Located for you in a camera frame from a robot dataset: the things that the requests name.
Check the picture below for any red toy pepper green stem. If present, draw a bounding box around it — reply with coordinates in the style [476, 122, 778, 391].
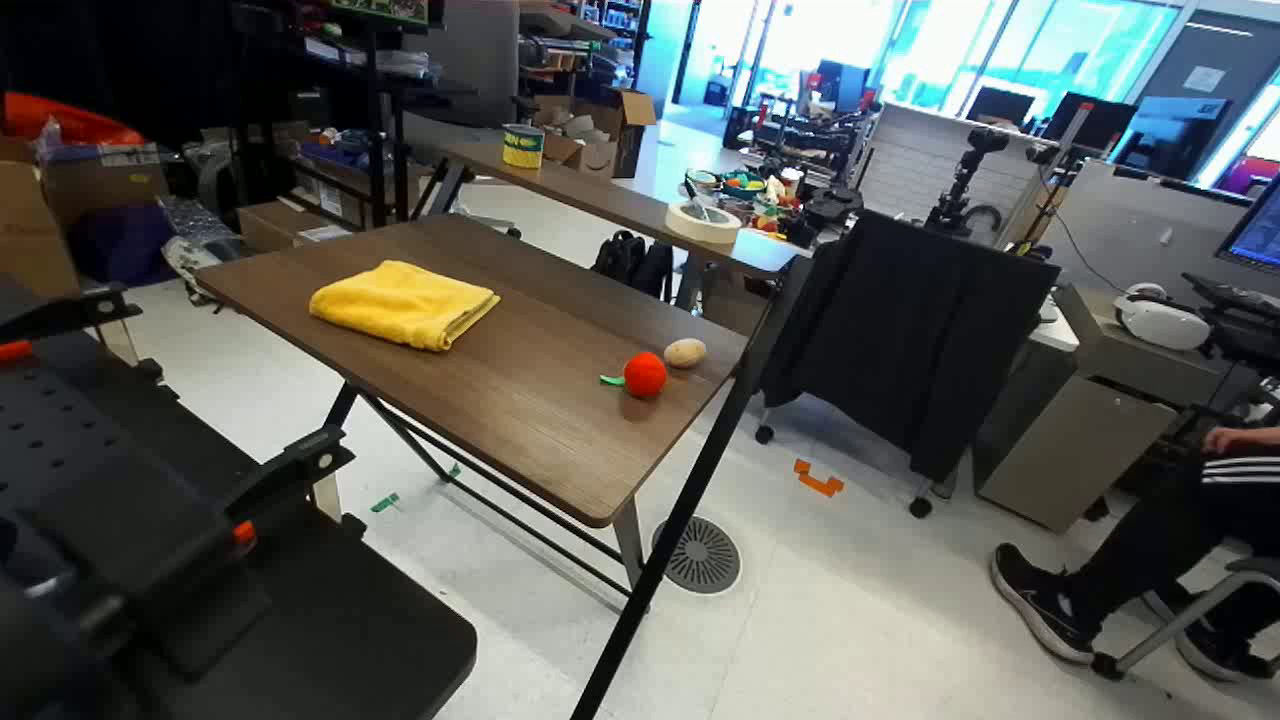
[595, 349, 672, 405]

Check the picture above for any beige toy potato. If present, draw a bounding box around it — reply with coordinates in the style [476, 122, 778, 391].
[659, 333, 712, 373]

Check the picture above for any yellow towel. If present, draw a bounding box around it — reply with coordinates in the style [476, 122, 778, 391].
[305, 257, 506, 357]

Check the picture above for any black backpack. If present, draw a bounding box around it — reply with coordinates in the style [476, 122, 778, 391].
[592, 229, 677, 304]

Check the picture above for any white tape roll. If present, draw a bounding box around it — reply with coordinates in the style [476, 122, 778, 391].
[659, 197, 746, 252]

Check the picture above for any long grey table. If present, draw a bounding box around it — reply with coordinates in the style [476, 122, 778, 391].
[406, 112, 813, 291]

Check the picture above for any black tripod pole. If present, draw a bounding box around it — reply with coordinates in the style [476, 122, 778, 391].
[567, 252, 815, 720]

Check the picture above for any colourful toy pile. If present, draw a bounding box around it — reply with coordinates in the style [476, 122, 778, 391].
[682, 159, 813, 234]

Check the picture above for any round floor drain cover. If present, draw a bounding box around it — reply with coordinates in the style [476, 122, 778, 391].
[654, 515, 746, 594]

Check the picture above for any orange floor tape marker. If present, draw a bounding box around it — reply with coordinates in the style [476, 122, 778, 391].
[790, 457, 849, 502]

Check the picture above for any yellow green box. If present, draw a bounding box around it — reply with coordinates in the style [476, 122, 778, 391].
[496, 121, 547, 177]

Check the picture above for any open cardboard box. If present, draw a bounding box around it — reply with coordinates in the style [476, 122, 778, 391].
[536, 88, 659, 180]

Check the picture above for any chair draped with black cloth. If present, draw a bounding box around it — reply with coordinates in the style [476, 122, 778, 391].
[754, 213, 1065, 522]

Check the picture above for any flat cardboard box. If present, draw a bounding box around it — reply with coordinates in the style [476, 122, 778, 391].
[237, 197, 352, 257]

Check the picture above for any black storage shelf rack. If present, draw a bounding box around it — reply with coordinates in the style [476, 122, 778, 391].
[232, 0, 451, 232]

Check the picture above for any black workbench cart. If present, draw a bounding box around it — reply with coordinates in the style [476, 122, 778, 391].
[0, 282, 482, 720]

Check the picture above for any small black monitor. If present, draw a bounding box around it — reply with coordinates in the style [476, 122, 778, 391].
[1046, 90, 1142, 151]
[966, 81, 1042, 131]

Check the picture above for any white VR headset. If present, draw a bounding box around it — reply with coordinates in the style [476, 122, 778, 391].
[1111, 275, 1216, 357]

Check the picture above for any dark purple bag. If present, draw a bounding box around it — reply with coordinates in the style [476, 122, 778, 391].
[64, 197, 176, 291]

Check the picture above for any seated person in striped trousers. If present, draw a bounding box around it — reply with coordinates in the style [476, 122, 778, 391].
[988, 416, 1280, 682]

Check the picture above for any grey office chair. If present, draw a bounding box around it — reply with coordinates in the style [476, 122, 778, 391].
[1088, 550, 1280, 682]

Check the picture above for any large brown cardboard box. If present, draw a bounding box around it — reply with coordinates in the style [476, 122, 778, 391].
[0, 136, 83, 304]

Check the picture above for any computer monitor with blue screen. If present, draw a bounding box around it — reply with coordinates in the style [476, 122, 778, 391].
[1214, 177, 1280, 275]

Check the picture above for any orange red bag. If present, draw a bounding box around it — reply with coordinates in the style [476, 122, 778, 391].
[0, 88, 150, 151]

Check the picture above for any black metal table frame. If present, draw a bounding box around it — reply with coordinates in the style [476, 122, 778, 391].
[318, 377, 654, 602]

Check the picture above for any black camera arm stand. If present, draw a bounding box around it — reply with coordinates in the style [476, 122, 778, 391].
[925, 122, 1015, 245]

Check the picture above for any large dark wall screen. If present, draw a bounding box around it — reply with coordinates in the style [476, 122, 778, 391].
[1111, 90, 1236, 184]

